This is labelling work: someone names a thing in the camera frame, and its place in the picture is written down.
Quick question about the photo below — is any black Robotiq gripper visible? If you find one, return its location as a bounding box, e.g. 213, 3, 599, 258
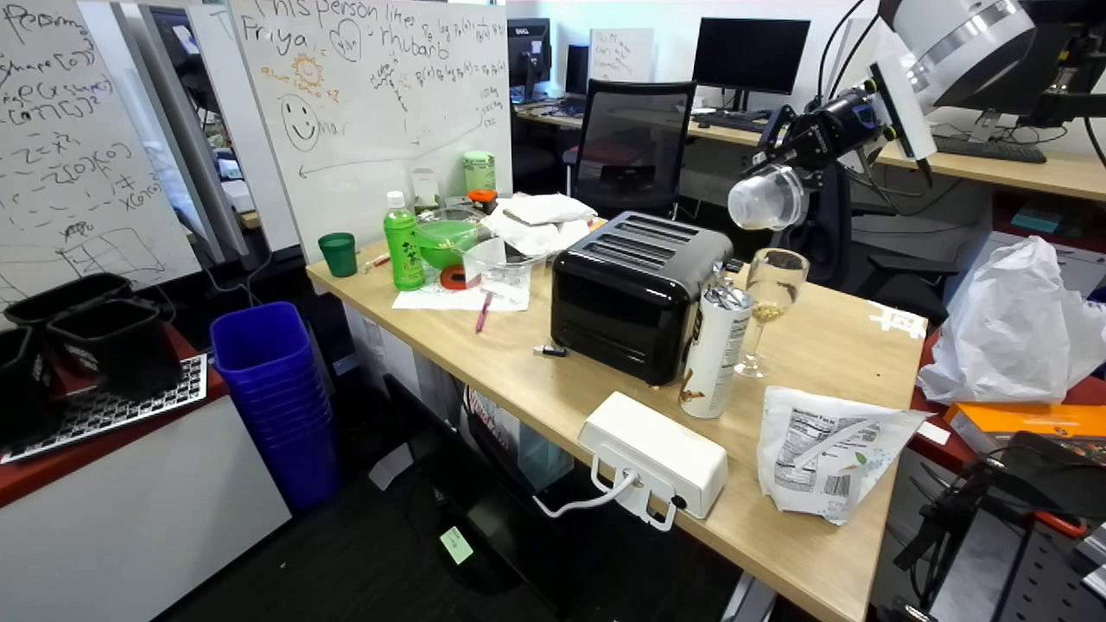
753, 86, 893, 202

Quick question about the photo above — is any clear plastic bowl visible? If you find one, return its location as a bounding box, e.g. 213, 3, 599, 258
722, 162, 817, 234

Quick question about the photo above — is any green plastic bowl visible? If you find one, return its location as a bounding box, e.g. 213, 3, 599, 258
411, 216, 492, 276

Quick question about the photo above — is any black mesh office chair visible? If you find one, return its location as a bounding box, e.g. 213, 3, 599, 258
569, 79, 698, 220

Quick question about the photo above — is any black keyboard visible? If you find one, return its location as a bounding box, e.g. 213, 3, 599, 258
928, 132, 1049, 171

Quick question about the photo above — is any black silver four-slot toaster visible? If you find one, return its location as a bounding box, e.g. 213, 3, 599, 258
549, 208, 735, 386

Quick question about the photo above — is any wooden office desk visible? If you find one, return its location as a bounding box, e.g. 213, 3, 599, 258
688, 116, 1106, 208

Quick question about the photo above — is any white styrofoam container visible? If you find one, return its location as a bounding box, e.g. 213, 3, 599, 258
480, 192, 601, 262

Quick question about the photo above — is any white plastic bag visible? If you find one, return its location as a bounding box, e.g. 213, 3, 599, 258
917, 234, 1106, 408

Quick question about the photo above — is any white printed snack bag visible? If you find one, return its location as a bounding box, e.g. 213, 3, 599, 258
753, 384, 932, 531

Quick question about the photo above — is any green lidded jar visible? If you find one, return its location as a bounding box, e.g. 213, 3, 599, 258
460, 150, 500, 202

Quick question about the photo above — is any white power strip box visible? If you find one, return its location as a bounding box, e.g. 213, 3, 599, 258
576, 390, 733, 535

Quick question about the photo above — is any white paper sheet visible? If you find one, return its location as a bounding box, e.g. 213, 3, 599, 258
389, 258, 536, 315

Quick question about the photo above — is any green drink bottle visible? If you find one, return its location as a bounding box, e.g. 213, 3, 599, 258
379, 186, 432, 293

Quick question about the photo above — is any whiteboard with smiley drawing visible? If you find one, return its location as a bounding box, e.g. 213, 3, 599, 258
228, 0, 519, 262

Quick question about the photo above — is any dark green cup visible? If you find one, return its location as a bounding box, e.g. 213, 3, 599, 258
318, 229, 362, 280

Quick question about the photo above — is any blue plastic bin stack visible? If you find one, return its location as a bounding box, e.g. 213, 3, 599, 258
206, 300, 343, 518

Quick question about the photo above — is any black plant pot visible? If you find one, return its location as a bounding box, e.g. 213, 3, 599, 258
2, 270, 134, 331
49, 293, 184, 393
0, 324, 67, 447

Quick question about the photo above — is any metal mesh tray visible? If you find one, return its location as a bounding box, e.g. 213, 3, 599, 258
0, 354, 213, 466

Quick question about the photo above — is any whiteboard with dense writing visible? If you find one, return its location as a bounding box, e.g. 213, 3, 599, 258
0, 0, 206, 315

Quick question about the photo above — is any white cabinet with red top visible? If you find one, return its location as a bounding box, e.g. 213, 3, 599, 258
0, 324, 295, 622

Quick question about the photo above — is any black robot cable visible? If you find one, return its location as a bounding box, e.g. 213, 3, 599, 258
807, 0, 910, 116

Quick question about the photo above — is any white power strip cable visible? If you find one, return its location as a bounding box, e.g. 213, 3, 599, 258
529, 459, 644, 523

